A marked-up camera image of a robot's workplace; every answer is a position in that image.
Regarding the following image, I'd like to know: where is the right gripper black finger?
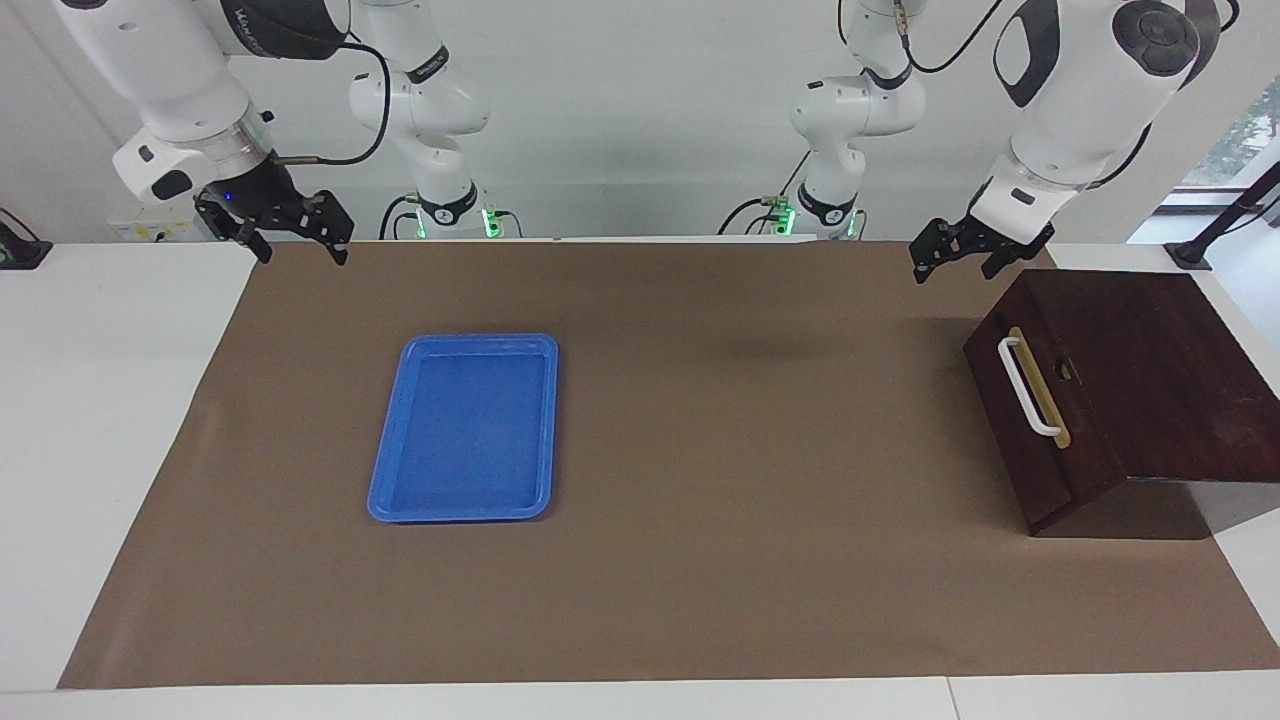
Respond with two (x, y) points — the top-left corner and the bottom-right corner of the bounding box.
(298, 190), (354, 267)
(195, 195), (273, 266)

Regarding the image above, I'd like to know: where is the white drawer handle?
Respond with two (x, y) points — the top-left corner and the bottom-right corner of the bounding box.
(997, 335), (1063, 439)

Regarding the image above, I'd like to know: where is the dark wooden drawer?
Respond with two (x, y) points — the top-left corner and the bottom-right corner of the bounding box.
(963, 270), (1128, 538)

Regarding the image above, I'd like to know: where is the dark wooden drawer cabinet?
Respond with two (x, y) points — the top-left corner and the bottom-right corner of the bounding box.
(963, 268), (1280, 541)

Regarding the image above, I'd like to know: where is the black desk clamp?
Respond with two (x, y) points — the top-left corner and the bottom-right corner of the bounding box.
(0, 208), (53, 269)

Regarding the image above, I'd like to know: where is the blue plastic tray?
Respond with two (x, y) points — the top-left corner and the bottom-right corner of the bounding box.
(366, 333), (559, 524)

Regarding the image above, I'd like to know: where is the window pane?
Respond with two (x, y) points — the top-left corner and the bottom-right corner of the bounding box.
(1185, 75), (1280, 186)

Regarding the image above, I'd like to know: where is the brown table mat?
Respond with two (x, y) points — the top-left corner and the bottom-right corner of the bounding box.
(58, 238), (1280, 691)

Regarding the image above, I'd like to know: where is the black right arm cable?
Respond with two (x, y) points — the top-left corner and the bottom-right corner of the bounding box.
(270, 40), (391, 166)

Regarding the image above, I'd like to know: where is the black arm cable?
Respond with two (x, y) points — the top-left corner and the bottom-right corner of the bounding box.
(270, 40), (391, 166)
(895, 0), (1241, 191)

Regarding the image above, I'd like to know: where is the black base cable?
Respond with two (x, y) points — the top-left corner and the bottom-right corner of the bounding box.
(718, 150), (811, 236)
(378, 193), (421, 241)

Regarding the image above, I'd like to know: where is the white wall socket strip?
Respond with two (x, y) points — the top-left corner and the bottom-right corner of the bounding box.
(108, 205), (201, 243)

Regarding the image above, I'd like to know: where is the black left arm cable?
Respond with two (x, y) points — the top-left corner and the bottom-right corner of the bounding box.
(895, 0), (1241, 191)

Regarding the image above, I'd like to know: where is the black camera stand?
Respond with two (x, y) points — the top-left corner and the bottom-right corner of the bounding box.
(1165, 160), (1280, 271)

